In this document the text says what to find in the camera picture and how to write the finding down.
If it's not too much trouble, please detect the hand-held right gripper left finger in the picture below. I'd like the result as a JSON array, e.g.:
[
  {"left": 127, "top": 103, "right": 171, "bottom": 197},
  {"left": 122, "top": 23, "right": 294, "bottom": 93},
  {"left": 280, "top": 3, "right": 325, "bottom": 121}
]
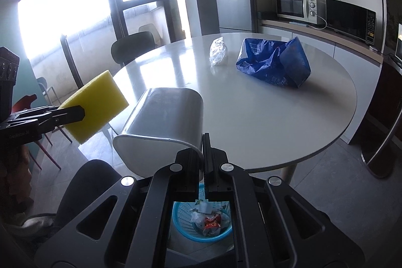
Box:
[{"left": 34, "top": 147, "right": 205, "bottom": 268}]

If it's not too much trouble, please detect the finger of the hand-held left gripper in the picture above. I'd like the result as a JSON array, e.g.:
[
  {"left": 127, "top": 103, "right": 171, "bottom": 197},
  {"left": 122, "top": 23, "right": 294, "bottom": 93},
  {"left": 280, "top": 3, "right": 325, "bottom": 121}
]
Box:
[
  {"left": 31, "top": 105, "right": 86, "bottom": 133},
  {"left": 14, "top": 106, "right": 63, "bottom": 118}
]

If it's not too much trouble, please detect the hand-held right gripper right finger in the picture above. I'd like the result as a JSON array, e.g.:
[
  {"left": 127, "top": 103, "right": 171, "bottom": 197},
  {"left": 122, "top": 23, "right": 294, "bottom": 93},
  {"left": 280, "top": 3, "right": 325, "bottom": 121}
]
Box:
[{"left": 204, "top": 134, "right": 366, "bottom": 268}]

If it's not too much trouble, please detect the yellow sponge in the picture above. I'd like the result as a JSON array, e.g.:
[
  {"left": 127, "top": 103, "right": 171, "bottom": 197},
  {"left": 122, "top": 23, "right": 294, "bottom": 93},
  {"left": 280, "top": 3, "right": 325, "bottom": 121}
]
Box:
[{"left": 60, "top": 70, "right": 129, "bottom": 144}]

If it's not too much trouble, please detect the translucent white plastic bag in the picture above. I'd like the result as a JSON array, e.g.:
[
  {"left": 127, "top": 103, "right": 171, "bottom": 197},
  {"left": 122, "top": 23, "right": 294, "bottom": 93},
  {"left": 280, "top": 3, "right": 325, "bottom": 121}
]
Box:
[{"left": 190, "top": 211, "right": 205, "bottom": 228}]

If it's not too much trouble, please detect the red snack bag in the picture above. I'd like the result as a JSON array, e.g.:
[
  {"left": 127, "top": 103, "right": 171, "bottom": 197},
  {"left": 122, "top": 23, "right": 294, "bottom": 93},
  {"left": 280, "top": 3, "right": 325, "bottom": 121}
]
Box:
[{"left": 203, "top": 214, "right": 223, "bottom": 230}]

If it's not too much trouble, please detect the blue plastic basket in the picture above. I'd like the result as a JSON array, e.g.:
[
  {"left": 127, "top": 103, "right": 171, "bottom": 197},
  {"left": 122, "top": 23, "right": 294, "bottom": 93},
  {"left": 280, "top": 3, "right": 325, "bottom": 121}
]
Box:
[{"left": 172, "top": 200, "right": 233, "bottom": 243}]

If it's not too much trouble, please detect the white plastic container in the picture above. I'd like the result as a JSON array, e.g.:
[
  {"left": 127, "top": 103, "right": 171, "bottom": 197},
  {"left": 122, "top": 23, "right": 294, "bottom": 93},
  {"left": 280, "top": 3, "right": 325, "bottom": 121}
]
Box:
[{"left": 112, "top": 87, "right": 205, "bottom": 178}]

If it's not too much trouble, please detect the person's left hand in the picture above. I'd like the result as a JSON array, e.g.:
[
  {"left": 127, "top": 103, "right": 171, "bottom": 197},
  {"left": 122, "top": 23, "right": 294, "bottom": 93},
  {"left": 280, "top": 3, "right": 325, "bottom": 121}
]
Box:
[{"left": 0, "top": 144, "right": 33, "bottom": 212}]

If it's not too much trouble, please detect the red chair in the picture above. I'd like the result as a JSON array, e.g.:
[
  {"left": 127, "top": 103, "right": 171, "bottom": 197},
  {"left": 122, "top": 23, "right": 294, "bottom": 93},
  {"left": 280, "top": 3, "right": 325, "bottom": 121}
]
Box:
[{"left": 14, "top": 94, "right": 62, "bottom": 170}]

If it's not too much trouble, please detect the dark green chair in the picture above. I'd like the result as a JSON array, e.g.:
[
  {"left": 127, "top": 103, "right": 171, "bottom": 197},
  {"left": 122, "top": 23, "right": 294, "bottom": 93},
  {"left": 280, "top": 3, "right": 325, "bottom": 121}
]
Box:
[{"left": 111, "top": 31, "right": 156, "bottom": 68}]

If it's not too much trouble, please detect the person's left shoe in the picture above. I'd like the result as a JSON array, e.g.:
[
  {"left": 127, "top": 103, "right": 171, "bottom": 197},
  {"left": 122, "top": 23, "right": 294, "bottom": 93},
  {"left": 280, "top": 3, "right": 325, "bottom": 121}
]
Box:
[{"left": 13, "top": 213, "right": 56, "bottom": 238}]

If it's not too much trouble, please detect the beige chair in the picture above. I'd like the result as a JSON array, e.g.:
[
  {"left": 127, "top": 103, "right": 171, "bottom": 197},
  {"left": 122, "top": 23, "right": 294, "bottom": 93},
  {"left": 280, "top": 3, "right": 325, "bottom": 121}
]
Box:
[{"left": 138, "top": 24, "right": 158, "bottom": 37}]

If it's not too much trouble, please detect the blue plastic bag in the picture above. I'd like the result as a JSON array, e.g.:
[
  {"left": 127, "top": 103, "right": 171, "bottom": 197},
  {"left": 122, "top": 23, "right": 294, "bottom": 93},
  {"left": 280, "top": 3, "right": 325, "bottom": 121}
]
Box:
[{"left": 235, "top": 36, "right": 311, "bottom": 88}]

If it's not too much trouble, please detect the clear crumpled plastic wrapper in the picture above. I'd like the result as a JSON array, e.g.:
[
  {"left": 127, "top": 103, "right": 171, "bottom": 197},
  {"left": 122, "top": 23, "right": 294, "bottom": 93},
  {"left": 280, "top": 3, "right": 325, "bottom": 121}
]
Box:
[{"left": 209, "top": 36, "right": 228, "bottom": 67}]

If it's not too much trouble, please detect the kitchen counter cabinet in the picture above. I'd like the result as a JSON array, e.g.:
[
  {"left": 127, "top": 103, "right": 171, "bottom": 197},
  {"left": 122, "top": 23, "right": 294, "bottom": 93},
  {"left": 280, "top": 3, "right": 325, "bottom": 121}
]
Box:
[{"left": 259, "top": 18, "right": 384, "bottom": 68}]

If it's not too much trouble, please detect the white microwave with dials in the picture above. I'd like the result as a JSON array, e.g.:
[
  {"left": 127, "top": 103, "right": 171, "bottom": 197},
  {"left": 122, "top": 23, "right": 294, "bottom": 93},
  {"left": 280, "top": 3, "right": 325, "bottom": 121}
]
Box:
[{"left": 276, "top": 0, "right": 327, "bottom": 25}]

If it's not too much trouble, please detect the black microwave oven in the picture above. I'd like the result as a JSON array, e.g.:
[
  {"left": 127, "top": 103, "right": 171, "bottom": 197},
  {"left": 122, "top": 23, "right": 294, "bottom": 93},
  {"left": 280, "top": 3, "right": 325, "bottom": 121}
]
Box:
[{"left": 325, "top": 0, "right": 377, "bottom": 44}]

